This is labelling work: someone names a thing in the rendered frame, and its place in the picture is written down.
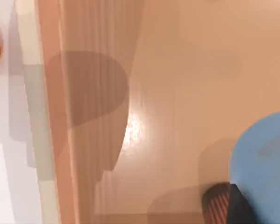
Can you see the dark red striped object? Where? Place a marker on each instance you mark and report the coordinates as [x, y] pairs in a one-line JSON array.
[[215, 203]]

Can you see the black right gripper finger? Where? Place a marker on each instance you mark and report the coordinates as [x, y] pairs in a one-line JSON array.
[[237, 207]]

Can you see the shallow salmon-coloured box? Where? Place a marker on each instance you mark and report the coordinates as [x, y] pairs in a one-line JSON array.
[[177, 70]]

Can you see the light blue round object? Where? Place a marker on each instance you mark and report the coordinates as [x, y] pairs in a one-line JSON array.
[[265, 158]]

